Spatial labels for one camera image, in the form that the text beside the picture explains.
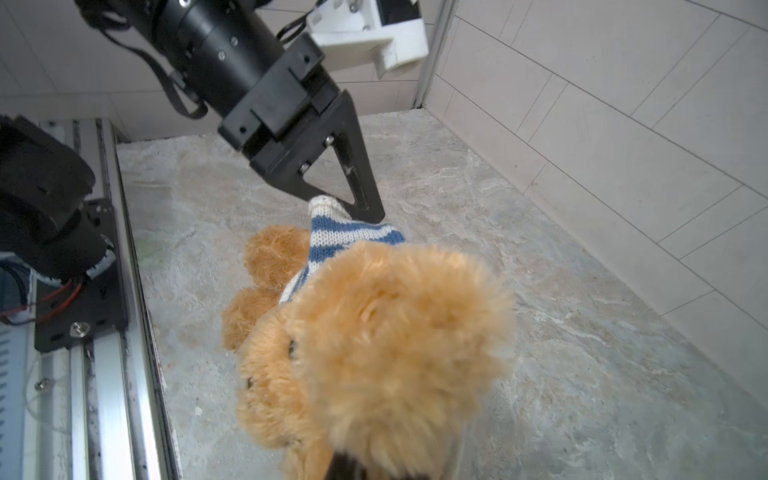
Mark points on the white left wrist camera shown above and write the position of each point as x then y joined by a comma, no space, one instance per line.
388,34

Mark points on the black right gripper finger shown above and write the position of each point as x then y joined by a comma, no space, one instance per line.
345,467

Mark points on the white ventilation grille strip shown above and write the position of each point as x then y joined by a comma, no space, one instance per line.
13,367

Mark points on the blue white striped knit sweater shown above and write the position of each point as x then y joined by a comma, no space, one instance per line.
333,231

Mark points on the tan plush teddy bear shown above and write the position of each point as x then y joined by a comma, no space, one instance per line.
385,354

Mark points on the aluminium left corner post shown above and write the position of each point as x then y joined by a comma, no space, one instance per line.
437,40

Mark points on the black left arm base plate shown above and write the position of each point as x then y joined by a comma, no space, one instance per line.
93,306

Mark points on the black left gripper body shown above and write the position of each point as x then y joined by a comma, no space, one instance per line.
278,106

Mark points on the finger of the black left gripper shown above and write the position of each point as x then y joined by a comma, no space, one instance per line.
324,154

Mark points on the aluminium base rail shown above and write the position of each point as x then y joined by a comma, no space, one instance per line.
97,410

